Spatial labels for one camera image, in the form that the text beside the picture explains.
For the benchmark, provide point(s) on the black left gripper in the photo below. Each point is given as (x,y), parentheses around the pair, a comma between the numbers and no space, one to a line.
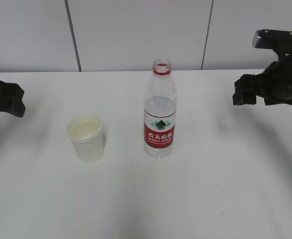
(11,95)

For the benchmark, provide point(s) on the white paper cup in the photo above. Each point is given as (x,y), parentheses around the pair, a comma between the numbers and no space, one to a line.
(86,134)

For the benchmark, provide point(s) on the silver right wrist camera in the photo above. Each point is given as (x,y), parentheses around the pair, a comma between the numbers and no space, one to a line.
(277,40)

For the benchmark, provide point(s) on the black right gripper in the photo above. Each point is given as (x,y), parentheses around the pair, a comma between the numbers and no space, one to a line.
(274,85)

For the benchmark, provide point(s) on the clear Nongfu Spring water bottle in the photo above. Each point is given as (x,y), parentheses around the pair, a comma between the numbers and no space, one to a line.
(160,107)

